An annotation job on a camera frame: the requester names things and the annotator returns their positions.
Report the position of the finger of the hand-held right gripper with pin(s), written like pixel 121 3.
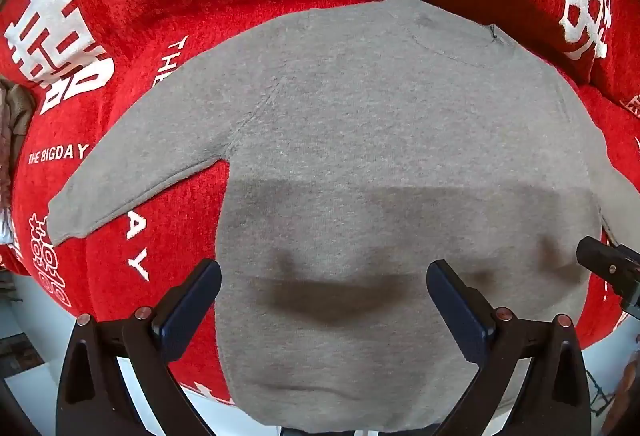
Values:
pixel 612 266

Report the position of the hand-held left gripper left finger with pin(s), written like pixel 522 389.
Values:
pixel 192 306

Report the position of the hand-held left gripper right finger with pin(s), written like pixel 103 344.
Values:
pixel 452 306

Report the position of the grey knit sweater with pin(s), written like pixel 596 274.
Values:
pixel 375 141

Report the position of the black metal stand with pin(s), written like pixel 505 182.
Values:
pixel 600 396

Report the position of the brown cloth pile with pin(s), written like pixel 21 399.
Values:
pixel 12 116

